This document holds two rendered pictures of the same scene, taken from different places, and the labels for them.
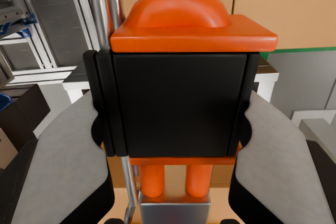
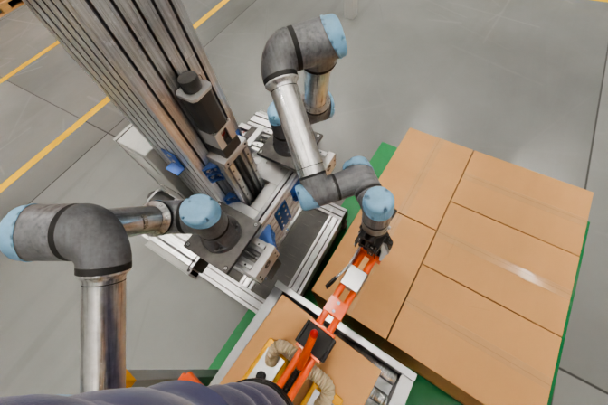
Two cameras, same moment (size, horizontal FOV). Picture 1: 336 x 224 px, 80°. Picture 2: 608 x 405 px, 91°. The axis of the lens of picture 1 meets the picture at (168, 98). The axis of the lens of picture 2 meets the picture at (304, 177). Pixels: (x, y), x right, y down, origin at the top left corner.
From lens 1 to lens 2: 0.99 m
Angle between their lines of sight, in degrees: 60
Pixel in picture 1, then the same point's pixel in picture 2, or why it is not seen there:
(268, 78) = (407, 372)
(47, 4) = (285, 254)
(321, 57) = not seen: outside the picture
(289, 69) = not seen: outside the picture
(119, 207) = (290, 325)
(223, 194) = (351, 355)
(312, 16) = (449, 352)
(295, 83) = not seen: outside the picture
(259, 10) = (414, 324)
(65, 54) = (264, 287)
